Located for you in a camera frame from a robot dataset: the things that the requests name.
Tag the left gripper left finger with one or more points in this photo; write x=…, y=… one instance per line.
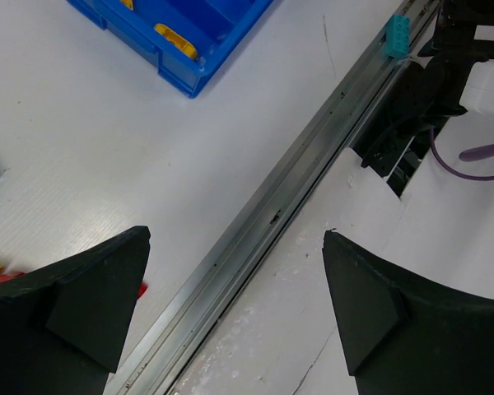
x=63, y=326

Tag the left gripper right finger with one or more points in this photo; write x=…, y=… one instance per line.
x=402, y=333

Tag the red teal lego stack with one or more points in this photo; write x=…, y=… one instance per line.
x=143, y=288

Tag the teal rectangular lego brick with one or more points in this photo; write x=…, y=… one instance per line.
x=397, y=36

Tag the yellow lego plate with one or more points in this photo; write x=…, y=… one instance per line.
x=182, y=44

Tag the yellow face lego brick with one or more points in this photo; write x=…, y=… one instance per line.
x=128, y=4

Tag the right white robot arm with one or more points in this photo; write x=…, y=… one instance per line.
x=459, y=78

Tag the blue plastic sorting bin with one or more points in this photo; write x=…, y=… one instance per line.
x=214, y=27

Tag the aluminium rail frame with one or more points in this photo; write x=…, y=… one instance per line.
x=186, y=322

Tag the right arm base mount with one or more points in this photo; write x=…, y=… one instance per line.
x=397, y=139

